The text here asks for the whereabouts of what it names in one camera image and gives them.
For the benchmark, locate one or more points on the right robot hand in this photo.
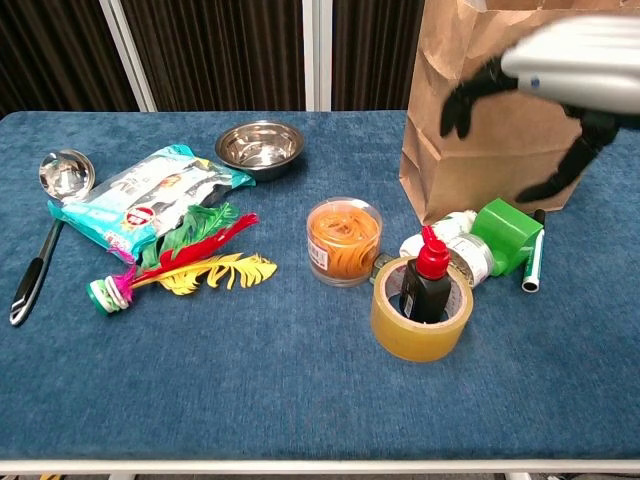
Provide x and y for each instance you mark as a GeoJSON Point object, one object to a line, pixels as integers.
{"type": "Point", "coordinates": [580, 60]}

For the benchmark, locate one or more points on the small round labelled jar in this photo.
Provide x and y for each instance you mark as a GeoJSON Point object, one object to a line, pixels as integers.
{"type": "Point", "coordinates": [472, 257]}

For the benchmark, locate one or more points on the brown paper bag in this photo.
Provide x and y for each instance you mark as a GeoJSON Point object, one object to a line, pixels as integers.
{"type": "Point", "coordinates": [500, 160]}

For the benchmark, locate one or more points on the teal snack packet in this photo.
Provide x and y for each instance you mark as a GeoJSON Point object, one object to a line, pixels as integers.
{"type": "Point", "coordinates": [140, 200]}

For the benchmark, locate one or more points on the green plastic block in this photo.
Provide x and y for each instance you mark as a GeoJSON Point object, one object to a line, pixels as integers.
{"type": "Point", "coordinates": [505, 230]}

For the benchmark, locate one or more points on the green white marker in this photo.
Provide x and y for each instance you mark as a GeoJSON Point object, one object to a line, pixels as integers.
{"type": "Point", "coordinates": [532, 265]}

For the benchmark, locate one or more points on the white tube green print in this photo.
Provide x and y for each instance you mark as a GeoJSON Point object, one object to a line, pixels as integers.
{"type": "Point", "coordinates": [412, 245]}

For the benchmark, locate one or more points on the black ink bottle red cap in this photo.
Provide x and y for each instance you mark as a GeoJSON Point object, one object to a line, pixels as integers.
{"type": "Point", "coordinates": [425, 295]}

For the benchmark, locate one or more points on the clear tub rubber bands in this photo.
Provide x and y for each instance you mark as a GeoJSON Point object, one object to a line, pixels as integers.
{"type": "Point", "coordinates": [345, 245]}

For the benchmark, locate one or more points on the brown packing tape roll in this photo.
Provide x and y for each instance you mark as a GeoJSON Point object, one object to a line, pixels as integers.
{"type": "Point", "coordinates": [415, 342]}

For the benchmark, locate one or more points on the steel bowl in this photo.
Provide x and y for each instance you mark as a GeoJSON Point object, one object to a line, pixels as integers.
{"type": "Point", "coordinates": [260, 150]}

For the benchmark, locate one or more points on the colourful feather shuttlecock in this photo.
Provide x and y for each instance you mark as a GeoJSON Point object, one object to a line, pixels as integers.
{"type": "Point", "coordinates": [200, 272]}

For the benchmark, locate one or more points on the white partition frame post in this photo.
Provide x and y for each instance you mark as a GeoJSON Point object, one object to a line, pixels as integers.
{"type": "Point", "coordinates": [130, 55]}
{"type": "Point", "coordinates": [317, 55]}

